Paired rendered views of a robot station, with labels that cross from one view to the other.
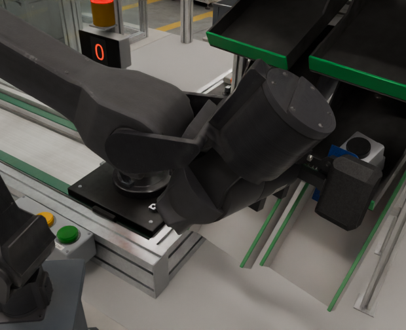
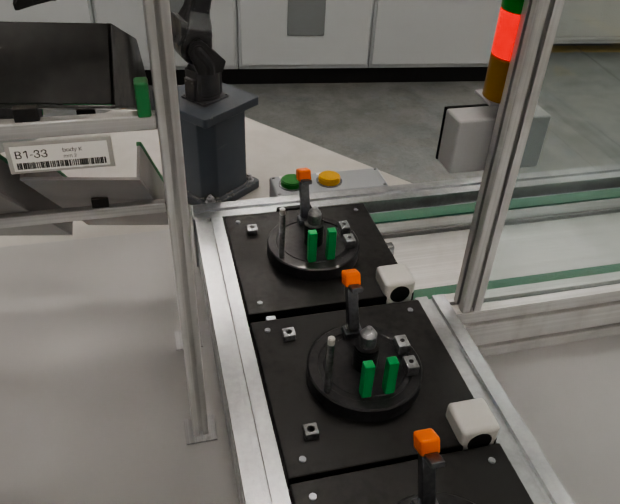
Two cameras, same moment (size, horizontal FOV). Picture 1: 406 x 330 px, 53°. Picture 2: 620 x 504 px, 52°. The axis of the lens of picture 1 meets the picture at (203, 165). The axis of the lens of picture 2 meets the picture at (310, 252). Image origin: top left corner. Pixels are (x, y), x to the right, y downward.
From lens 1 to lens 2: 1.34 m
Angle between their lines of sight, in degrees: 95
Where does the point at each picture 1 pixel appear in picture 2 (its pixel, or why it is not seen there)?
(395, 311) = not seen: outside the picture
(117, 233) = (258, 208)
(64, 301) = (182, 105)
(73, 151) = not seen: hidden behind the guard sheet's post
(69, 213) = (324, 196)
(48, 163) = not seen: hidden behind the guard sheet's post
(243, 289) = (118, 305)
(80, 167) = (434, 262)
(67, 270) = (205, 113)
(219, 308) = (129, 277)
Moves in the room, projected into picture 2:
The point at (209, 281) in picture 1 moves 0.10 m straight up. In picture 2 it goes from (159, 290) to (153, 242)
